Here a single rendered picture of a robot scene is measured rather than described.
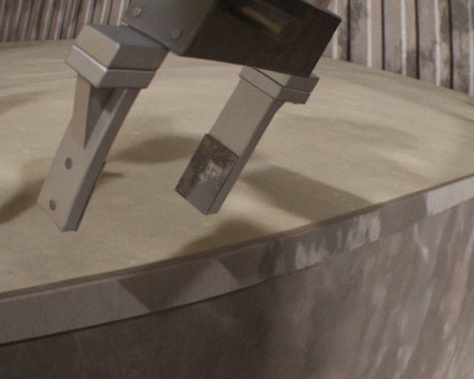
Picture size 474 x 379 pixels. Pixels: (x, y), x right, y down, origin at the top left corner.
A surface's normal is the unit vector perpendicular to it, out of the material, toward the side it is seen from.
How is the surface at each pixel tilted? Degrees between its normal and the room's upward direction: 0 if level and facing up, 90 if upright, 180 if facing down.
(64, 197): 83
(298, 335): 90
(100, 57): 83
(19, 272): 0
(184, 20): 83
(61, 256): 0
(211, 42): 114
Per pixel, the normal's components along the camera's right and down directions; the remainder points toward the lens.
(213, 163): -0.50, 0.05
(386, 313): 0.75, 0.22
